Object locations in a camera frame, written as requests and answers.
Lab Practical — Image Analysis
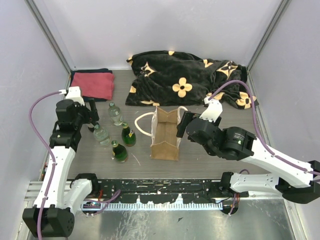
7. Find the canvas tote bag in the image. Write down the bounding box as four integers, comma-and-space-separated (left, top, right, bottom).
134, 106, 188, 161

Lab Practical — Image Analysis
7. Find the green bottle front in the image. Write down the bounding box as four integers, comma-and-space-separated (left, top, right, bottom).
111, 140, 128, 163

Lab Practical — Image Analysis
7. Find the cola glass bottle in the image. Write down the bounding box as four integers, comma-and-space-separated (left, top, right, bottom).
87, 124, 95, 133

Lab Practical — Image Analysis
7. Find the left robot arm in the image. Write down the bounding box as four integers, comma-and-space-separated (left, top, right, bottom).
22, 99, 100, 240

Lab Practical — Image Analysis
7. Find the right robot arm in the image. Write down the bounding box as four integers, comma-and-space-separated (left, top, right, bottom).
176, 111, 320, 204

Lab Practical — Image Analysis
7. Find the clear glass bottle near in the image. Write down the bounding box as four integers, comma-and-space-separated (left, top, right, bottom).
93, 124, 111, 146

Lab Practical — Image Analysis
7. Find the clear glass bottle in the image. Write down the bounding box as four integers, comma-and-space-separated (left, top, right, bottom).
93, 124, 111, 146
108, 102, 123, 126

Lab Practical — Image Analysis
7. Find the clear glass bottle far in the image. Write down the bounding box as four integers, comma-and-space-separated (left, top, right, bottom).
108, 102, 123, 126

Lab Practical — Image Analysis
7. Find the red folded cloth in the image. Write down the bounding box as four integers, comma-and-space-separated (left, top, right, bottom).
72, 72, 116, 100

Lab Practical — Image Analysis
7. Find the green bottle yellow label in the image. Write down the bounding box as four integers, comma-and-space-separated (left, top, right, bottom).
121, 122, 137, 147

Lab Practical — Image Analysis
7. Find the dark navy folded cloth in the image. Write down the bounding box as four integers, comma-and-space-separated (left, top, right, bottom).
69, 68, 114, 103

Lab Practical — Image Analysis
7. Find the black floral blanket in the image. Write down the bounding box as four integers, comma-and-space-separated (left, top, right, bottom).
125, 50, 248, 107

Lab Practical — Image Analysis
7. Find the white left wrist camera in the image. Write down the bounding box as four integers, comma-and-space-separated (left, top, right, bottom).
59, 86, 85, 106

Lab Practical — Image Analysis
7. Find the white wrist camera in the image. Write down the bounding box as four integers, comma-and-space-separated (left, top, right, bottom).
59, 86, 85, 106
200, 96, 223, 123

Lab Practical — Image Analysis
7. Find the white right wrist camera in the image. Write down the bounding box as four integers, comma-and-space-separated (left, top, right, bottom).
200, 96, 223, 123

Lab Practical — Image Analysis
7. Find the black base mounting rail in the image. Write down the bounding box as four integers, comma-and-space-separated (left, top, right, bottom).
85, 178, 231, 204

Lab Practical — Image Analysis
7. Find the white slotted cable duct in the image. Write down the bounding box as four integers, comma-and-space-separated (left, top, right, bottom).
81, 201, 223, 212

